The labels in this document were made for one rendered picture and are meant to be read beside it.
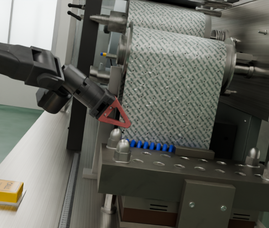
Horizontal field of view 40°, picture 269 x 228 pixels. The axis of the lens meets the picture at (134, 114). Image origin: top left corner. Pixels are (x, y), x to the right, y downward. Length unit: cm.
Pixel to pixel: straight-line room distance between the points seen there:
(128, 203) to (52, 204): 18
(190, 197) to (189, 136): 23
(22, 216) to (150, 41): 48
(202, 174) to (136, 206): 15
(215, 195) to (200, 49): 36
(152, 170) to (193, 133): 24
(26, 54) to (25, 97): 580
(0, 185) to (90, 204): 20
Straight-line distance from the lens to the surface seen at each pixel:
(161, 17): 114
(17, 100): 664
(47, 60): 83
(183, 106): 92
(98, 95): 86
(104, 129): 98
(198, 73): 92
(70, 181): 98
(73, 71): 86
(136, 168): 73
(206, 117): 94
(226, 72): 94
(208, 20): 120
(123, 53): 91
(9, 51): 81
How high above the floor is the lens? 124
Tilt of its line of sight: 9 degrees down
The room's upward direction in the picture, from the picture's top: 9 degrees clockwise
